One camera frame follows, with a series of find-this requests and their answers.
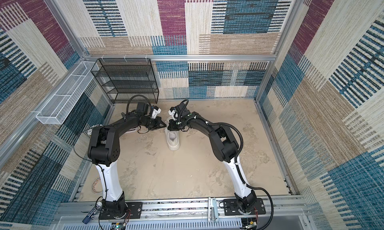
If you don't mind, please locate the black mesh shelf rack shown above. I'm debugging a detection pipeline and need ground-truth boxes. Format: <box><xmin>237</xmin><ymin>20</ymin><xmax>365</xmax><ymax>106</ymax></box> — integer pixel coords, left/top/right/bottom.
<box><xmin>91</xmin><ymin>58</ymin><xmax>159</xmax><ymax>104</ymax></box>

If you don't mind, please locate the white shoelace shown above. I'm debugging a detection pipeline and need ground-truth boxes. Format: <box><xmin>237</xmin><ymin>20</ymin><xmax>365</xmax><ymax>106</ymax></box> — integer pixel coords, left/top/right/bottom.
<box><xmin>165</xmin><ymin>122</ymin><xmax>179</xmax><ymax>141</ymax></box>

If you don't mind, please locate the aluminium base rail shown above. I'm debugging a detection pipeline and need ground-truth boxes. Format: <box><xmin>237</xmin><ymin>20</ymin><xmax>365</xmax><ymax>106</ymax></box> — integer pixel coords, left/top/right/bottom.
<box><xmin>50</xmin><ymin>196</ymin><xmax>316</xmax><ymax>230</ymax></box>

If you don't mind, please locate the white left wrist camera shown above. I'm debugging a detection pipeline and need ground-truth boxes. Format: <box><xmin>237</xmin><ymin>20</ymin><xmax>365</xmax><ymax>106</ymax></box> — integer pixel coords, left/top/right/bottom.
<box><xmin>150</xmin><ymin>106</ymin><xmax>162</xmax><ymax>119</ymax></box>

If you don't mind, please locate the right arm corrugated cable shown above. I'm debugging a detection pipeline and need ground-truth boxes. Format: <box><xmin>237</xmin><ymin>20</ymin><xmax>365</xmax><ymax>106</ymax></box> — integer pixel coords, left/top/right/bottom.
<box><xmin>176</xmin><ymin>99</ymin><xmax>275</xmax><ymax>230</ymax></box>

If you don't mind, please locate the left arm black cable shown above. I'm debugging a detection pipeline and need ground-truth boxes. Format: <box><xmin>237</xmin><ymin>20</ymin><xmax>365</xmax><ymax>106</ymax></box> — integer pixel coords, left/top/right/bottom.
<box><xmin>73</xmin><ymin>94</ymin><xmax>160</xmax><ymax>230</ymax></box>

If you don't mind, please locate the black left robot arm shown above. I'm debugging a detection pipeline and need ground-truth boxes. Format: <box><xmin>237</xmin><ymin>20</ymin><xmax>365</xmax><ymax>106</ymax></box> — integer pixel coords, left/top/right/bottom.
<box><xmin>88</xmin><ymin>102</ymin><xmax>166</xmax><ymax>219</ymax></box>

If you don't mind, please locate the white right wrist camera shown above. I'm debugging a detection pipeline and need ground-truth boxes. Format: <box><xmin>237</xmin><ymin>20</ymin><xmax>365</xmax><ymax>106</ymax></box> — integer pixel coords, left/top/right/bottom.
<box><xmin>168</xmin><ymin>107</ymin><xmax>178</xmax><ymax>121</ymax></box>

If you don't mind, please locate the white wire mesh tray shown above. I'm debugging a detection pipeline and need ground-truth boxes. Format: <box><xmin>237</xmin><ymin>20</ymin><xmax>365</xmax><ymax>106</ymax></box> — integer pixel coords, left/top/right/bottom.
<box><xmin>36</xmin><ymin>61</ymin><xmax>95</xmax><ymax>125</ymax></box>

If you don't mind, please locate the white sneaker shoe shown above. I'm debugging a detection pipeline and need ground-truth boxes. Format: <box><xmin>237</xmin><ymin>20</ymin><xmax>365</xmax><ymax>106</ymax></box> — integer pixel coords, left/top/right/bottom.
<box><xmin>165</xmin><ymin>128</ymin><xmax>181</xmax><ymax>151</ymax></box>

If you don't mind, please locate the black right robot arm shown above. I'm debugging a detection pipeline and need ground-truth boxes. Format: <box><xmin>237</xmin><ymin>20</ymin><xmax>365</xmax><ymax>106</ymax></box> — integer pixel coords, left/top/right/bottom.
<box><xmin>168</xmin><ymin>99</ymin><xmax>253</xmax><ymax>214</ymax></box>

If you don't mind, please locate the clear tape roll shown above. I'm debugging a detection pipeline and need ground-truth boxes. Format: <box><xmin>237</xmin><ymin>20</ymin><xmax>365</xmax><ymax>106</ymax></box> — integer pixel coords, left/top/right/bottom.
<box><xmin>91</xmin><ymin>178</ymin><xmax>103</xmax><ymax>194</ymax></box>

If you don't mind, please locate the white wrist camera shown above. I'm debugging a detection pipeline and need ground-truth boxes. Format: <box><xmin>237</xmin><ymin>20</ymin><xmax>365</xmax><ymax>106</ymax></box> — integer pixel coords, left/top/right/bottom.
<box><xmin>150</xmin><ymin>106</ymin><xmax>162</xmax><ymax>119</ymax></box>
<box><xmin>168</xmin><ymin>107</ymin><xmax>178</xmax><ymax>121</ymax></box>

